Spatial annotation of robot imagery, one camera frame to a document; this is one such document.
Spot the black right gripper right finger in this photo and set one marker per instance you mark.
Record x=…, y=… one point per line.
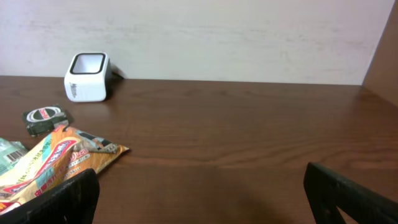
x=329, y=193

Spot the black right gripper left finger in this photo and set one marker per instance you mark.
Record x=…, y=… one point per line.
x=73, y=201

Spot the yellow snack bag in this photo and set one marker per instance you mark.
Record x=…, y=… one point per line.
x=63, y=154

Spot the teal wipes packet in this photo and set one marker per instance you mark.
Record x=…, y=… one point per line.
x=10, y=152

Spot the dark green round-logo packet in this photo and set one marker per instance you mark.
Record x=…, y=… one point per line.
x=45, y=119

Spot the white barcode scanner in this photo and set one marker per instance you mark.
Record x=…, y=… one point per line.
x=88, y=77

